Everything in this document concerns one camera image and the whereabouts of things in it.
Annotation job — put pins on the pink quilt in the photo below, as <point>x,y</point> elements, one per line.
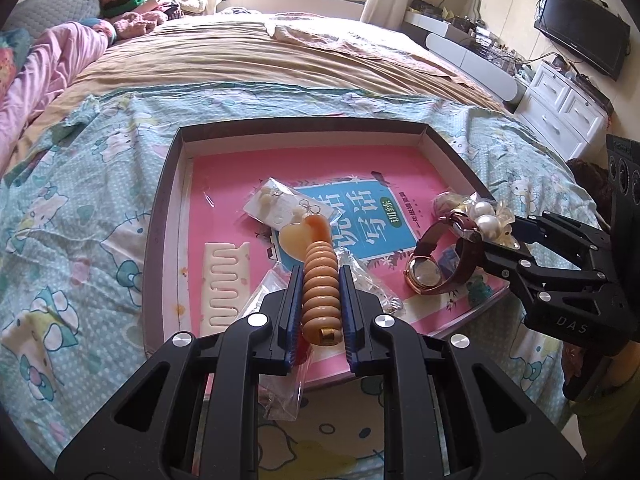
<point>56,58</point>

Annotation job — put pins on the dark fluffy stool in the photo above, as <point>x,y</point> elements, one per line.
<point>594,180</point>

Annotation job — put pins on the white earring card packet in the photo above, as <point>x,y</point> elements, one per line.
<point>276,205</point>

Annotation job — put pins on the white drawer cabinet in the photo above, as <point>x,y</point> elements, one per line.
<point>563,116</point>

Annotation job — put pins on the brown strap wristwatch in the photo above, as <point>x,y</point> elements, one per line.
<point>445,256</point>

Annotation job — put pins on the pink Chinese book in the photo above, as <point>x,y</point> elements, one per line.
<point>383,196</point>

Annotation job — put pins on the dark cardboard box tray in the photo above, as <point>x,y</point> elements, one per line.
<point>171,287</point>

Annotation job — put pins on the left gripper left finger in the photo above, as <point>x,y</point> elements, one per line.
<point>193,402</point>

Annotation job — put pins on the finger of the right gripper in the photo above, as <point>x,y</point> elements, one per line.
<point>587,248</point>
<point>535,284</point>

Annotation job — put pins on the tan brown bedspread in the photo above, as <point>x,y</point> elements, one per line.
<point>237,47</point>

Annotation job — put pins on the clear pearl hair claw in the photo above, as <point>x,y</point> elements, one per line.
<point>494,219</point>

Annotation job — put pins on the orange spiral hair clip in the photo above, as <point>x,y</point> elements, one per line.
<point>310,243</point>

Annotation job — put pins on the pink floral blanket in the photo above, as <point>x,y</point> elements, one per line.
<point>358,39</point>

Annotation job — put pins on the bagged gold jewelry packet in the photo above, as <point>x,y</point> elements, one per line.
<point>366,281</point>

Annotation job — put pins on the black wall television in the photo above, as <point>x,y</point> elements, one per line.
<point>589,30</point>

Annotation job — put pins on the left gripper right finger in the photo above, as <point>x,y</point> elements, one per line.
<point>449,411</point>

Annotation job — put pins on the red bead earrings packet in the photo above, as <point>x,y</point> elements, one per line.
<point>279,296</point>

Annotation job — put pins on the grey quilted headboard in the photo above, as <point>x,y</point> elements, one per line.
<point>35,16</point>

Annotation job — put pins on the teal floral pillow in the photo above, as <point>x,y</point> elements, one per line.
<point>14,47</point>

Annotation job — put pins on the clothes pile on bed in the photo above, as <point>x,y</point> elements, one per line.
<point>127,19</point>

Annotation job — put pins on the Hello Kitty blue bedsheet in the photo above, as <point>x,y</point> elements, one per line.
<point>74,217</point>

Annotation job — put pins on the vanity mirror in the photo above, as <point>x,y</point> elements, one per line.
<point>468,9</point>

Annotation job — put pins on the white grey dressing table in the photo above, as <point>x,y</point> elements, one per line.
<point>454,46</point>

